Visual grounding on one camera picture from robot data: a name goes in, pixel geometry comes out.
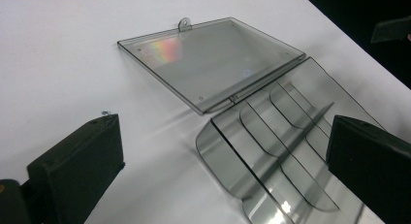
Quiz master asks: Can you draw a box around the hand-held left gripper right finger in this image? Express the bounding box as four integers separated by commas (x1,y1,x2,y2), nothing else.
325,114,411,224

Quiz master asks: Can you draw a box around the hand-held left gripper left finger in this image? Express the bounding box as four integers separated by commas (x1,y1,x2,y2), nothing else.
26,113,126,224

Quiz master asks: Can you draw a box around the transparent grey plastic box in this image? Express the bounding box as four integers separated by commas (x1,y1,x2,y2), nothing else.
116,16,389,224

